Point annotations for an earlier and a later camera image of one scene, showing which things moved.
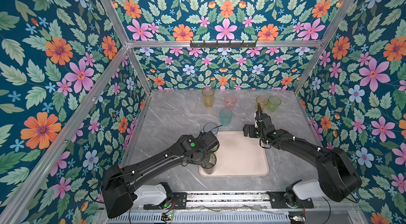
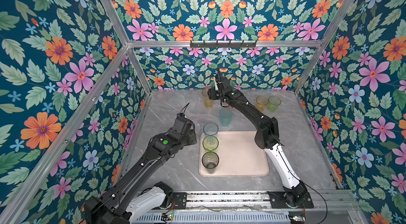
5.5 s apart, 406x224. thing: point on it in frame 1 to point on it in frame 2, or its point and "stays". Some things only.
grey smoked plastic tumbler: [209, 167] stays
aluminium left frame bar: [19, 213] stays
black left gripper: [196, 162] to [193, 133]
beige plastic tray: [238, 156] stays
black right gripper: [251, 127] to [211, 93]
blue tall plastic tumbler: [211, 126] stays
